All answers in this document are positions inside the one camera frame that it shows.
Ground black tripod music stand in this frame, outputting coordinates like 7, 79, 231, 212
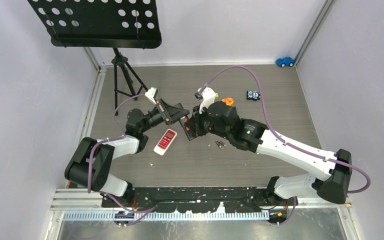
28, 0, 162, 105

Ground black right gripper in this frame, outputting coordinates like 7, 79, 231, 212
186, 102, 231, 141

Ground dark battery left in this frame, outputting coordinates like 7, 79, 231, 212
215, 140, 222, 149

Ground black remote control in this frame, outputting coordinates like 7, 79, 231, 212
178, 115, 196, 141

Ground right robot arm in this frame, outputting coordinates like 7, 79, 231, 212
183, 101, 352, 205

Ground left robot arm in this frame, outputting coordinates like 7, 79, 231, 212
64, 99, 190, 207

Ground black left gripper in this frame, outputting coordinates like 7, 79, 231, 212
140, 99, 189, 134

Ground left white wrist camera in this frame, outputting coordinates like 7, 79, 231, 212
144, 87, 158, 106

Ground red and white remote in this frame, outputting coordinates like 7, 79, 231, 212
153, 129, 178, 156

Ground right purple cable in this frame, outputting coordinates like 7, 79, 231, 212
198, 65, 372, 226

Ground orange yellow toy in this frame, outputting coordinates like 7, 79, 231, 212
221, 97, 235, 106

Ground blue toy car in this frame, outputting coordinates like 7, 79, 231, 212
275, 57, 295, 68

